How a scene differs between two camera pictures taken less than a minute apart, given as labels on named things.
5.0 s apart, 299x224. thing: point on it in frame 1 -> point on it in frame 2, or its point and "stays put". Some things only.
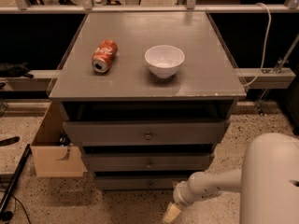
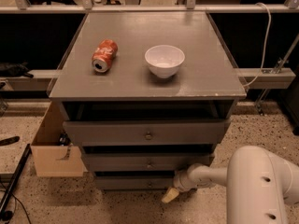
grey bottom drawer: (138, 183) stays put
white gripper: (179, 195) -> (181, 182)
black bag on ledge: (15, 70) stays put
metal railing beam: (220, 7) stays put
